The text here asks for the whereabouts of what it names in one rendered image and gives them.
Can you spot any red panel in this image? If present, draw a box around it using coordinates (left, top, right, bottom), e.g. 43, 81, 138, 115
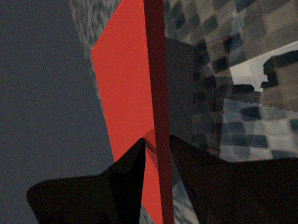
91, 0, 174, 224

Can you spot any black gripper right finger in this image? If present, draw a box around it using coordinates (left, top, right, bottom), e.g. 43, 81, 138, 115
170, 135, 298, 224

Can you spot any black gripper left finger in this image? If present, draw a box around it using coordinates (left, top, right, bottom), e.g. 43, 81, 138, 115
26, 138, 146, 224

